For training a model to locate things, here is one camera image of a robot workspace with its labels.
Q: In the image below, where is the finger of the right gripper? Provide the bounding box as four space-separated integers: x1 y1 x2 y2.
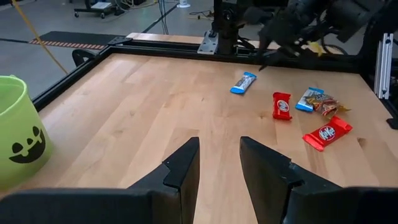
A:
259 49 299 72

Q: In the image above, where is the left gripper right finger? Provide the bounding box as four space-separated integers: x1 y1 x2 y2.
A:
239 136 398 224

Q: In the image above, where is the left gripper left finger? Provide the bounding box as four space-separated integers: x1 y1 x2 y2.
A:
0 136 201 224

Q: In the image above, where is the red KitKat bar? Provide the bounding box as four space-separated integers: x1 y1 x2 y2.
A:
302 114 354 152
272 91 293 121

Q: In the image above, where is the gold crinkly candy pack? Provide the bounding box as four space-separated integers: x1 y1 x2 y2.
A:
306 93 352 118

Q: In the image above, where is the green halloween bucket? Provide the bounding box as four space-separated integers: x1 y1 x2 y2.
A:
0 74 54 191

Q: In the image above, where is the small yellow tag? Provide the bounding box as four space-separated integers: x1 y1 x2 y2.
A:
307 41 326 57

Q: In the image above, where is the blue white chocolate bar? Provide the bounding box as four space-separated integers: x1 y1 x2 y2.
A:
229 71 258 95
294 86 325 113

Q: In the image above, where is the silver mounting plate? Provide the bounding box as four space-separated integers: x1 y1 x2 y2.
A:
197 30 219 55

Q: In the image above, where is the white sheet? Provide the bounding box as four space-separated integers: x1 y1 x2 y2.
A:
90 1 113 10

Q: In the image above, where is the hazard-striped black mat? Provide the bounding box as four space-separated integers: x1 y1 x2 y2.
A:
29 30 122 50

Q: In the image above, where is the black wheeled cart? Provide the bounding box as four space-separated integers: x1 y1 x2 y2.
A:
73 0 126 19

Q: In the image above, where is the silver aluminium post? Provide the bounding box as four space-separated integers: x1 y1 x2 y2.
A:
373 32 394 100

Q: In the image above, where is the yellow cable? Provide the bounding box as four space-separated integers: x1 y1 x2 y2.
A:
11 0 68 75

